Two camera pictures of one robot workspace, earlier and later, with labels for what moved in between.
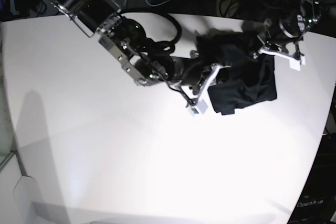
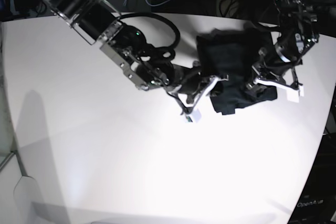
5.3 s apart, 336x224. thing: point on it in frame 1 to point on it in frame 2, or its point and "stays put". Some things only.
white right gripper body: x=295 y=61 to x=293 y=93
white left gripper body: x=199 y=107 to x=195 y=115
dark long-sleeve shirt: x=244 y=78 stays put
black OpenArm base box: x=317 y=204 stays put
